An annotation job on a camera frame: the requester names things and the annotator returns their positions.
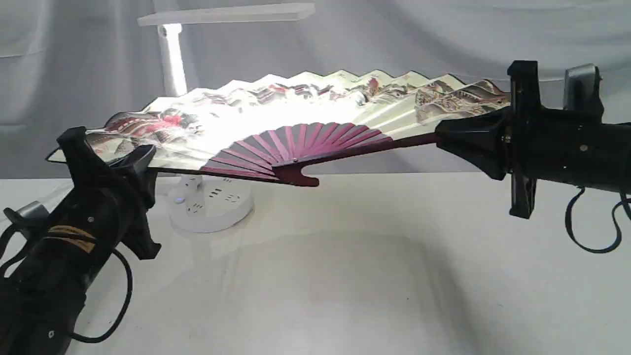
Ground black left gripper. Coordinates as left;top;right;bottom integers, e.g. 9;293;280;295
30;127;161;293

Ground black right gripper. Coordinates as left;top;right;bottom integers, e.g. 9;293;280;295
435;60;630;219

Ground painted folding paper fan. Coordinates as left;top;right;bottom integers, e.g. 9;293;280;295
46;70;512;187

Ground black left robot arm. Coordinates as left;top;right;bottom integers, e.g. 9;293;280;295
0;127;161;355

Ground white desk lamp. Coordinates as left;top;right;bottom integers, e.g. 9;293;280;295
137;3;316;234

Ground grey backdrop cloth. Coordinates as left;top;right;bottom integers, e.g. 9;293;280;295
0;0;631;179

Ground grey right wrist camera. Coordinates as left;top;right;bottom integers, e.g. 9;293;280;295
563;63;604;123

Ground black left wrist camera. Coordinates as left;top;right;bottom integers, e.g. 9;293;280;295
2;201;50;231

